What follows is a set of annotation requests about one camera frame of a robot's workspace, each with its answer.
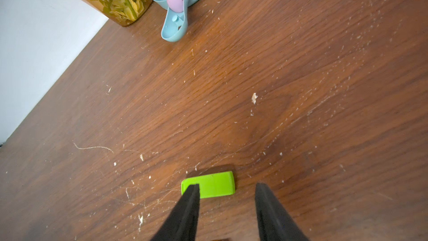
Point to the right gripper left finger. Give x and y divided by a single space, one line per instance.
181 224

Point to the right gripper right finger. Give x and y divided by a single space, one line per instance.
274 222

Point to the green usb drive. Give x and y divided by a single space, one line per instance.
212 185

